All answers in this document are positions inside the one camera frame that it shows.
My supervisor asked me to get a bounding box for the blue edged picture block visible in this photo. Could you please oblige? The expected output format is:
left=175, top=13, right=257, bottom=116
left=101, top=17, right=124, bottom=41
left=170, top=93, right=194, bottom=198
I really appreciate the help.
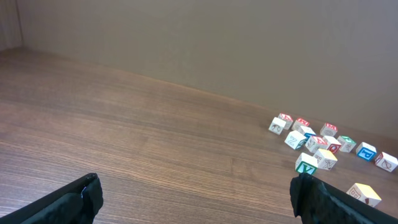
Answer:
left=298, top=126, right=316, bottom=141

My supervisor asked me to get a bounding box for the yellow top picture block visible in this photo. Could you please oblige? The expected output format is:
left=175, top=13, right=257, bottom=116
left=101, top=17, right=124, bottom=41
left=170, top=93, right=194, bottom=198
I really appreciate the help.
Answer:
left=313, top=149, right=338, bottom=170

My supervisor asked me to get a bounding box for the white block animal picture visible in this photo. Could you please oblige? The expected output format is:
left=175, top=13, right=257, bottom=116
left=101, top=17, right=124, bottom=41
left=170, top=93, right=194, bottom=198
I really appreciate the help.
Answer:
left=269, top=117, right=286, bottom=135

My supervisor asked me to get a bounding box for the white block red Q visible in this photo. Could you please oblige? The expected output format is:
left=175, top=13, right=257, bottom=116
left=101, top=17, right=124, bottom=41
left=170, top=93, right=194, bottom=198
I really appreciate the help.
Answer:
left=323, top=136, right=341, bottom=154

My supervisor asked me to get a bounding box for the red A letter block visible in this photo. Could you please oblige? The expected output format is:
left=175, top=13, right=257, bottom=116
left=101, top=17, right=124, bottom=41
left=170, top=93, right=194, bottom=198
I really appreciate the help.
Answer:
left=278, top=113, right=293, bottom=129

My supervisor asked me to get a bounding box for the red A block centre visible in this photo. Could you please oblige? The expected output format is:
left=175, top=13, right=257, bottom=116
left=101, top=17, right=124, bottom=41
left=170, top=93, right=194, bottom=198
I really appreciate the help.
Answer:
left=305, top=136, right=328, bottom=153

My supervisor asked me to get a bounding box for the red M letter block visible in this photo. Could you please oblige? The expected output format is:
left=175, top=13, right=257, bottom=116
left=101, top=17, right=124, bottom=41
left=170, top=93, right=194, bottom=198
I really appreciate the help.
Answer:
left=320, top=123, right=338, bottom=137

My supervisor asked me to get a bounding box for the blue P letter block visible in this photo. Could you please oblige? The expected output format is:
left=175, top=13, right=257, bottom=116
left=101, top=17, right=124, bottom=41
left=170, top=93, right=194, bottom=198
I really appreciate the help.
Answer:
left=356, top=142, right=377, bottom=162

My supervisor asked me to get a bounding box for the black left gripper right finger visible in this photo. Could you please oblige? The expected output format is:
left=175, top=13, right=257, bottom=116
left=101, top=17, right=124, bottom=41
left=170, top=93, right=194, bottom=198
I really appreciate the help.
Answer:
left=290, top=173, right=397, bottom=224

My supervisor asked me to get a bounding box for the white block green Y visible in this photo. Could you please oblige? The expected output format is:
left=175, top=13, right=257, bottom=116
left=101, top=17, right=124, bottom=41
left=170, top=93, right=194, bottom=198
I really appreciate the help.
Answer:
left=295, top=152, right=318, bottom=175

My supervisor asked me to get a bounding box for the white block green Z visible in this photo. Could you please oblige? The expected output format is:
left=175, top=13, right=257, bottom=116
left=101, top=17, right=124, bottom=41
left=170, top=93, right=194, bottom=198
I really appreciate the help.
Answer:
left=284, top=131, right=307, bottom=150

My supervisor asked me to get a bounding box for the green top letter block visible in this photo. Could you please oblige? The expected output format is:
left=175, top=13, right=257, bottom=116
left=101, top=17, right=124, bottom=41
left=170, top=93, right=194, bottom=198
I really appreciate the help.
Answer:
left=337, top=135, right=356, bottom=152

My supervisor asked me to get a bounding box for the white block red leaf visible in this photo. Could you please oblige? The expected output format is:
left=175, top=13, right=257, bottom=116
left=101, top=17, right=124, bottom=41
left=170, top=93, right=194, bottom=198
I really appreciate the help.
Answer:
left=375, top=152, right=398, bottom=172

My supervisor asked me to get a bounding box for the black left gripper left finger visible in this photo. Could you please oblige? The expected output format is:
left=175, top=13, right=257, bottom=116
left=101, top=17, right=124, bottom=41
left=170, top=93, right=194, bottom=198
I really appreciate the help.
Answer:
left=1, top=173, right=103, bottom=224

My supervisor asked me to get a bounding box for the red W letter block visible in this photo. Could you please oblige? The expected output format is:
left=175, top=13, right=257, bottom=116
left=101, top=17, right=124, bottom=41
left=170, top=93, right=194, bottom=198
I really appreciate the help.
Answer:
left=291, top=118, right=310, bottom=131

